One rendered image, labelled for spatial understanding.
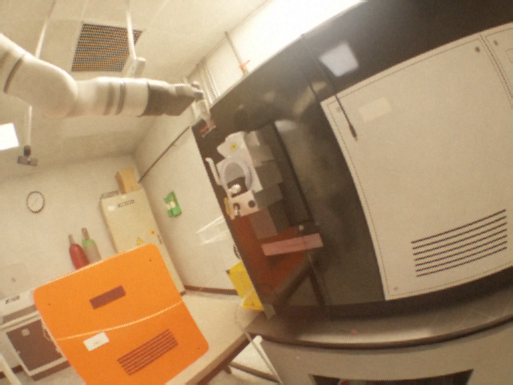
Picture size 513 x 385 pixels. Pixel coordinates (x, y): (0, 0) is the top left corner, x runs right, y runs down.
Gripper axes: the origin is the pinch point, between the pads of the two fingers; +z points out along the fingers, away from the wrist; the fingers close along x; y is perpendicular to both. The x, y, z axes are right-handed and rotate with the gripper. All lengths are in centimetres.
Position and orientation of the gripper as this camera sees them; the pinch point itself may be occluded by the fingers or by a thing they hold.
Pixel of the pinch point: (201, 95)
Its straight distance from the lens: 56.1
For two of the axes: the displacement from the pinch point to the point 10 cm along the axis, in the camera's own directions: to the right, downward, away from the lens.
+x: 7.6, -3.1, -5.8
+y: 3.7, 9.3, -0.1
